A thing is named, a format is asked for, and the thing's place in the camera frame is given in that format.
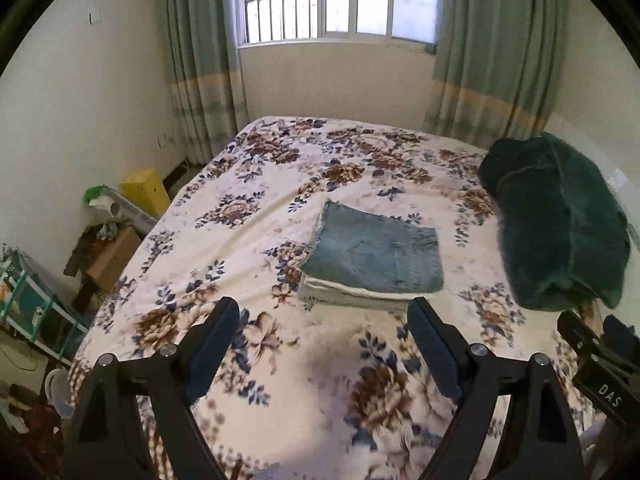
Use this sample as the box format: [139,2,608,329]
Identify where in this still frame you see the blue denim shorts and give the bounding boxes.
[300,200,444,294]

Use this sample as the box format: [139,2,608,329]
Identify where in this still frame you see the large dark green blanket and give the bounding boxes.
[478,132,630,311]

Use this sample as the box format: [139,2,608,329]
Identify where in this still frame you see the teal storage rack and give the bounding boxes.
[1,244,88,366]

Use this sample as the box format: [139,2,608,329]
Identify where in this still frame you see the brown cardboard box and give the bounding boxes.
[86,226,141,292]

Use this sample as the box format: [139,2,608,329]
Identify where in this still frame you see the grey folded pants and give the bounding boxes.
[299,287,413,311]

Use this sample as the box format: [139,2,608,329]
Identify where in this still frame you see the white pipe with green cloth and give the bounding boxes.
[82,184,158,235]

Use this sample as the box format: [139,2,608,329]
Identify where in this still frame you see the floral bed blanket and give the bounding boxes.
[70,117,597,479]

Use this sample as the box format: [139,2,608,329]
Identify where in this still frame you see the white folded pants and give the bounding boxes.
[299,274,433,300]

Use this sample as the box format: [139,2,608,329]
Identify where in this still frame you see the yellow box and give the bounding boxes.
[119,168,170,218]

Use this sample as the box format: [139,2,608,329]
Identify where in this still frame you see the right green curtain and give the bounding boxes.
[424,0,566,148]

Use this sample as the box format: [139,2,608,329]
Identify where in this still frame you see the green curtain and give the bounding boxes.
[424,0,566,148]
[158,0,248,165]

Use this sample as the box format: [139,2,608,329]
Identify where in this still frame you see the left green curtain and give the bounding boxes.
[158,0,248,165]

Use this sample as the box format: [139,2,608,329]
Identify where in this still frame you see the window with bars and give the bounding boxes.
[236,0,442,54]

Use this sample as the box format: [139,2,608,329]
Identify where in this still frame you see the white wall switch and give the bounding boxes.
[89,10,101,25]

